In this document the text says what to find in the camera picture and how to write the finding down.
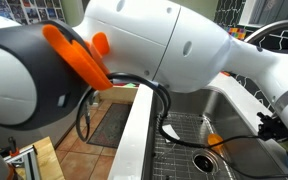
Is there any stainless steel sink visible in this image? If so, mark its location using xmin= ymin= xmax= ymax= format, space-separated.
xmin=143 ymin=84 xmax=288 ymax=180

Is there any white framed window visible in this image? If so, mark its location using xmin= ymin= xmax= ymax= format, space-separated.
xmin=238 ymin=0 xmax=288 ymax=28

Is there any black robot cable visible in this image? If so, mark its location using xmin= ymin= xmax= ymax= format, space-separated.
xmin=75 ymin=71 xmax=288 ymax=180

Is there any stainless steel faucet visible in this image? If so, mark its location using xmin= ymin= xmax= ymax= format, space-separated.
xmin=243 ymin=19 xmax=288 ymax=45

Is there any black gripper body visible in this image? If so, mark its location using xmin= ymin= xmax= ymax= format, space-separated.
xmin=256 ymin=111 xmax=288 ymax=143

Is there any dark floor rug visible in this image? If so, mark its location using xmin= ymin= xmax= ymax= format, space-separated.
xmin=87 ymin=103 xmax=132 ymax=149

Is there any wooden table with aluminium frame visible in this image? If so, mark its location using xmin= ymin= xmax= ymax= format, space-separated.
xmin=3 ymin=135 xmax=65 ymax=180

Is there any sink drain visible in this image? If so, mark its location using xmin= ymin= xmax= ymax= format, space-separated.
xmin=192 ymin=149 xmax=218 ymax=174

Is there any orange cable clip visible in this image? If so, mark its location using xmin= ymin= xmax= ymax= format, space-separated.
xmin=42 ymin=23 xmax=114 ymax=92

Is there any open wooden drawer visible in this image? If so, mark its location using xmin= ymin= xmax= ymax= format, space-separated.
xmin=98 ymin=83 xmax=140 ymax=104

